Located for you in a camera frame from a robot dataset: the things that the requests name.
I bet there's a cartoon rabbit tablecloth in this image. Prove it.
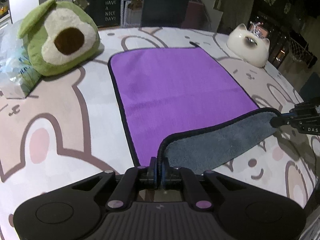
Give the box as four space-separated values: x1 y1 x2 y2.
0 26 318 240

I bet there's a black have a nice day cloth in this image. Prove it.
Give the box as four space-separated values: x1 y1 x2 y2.
85 0 121 28

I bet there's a clear plastic tissue pack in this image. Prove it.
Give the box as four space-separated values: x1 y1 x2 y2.
0 20 41 99

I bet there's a maroon cushion chair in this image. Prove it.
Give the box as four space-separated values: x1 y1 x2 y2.
181 1 207 30

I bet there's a white cat ceramic holder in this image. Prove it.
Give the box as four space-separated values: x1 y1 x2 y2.
226 23 270 68

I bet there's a purple and grey towel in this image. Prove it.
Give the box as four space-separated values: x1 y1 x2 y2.
107 47 279 174

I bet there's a dark blue chair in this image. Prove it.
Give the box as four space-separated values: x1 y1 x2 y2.
140 0 189 28

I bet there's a green avocado plush toy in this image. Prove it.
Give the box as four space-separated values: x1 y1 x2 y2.
17 0 100 76

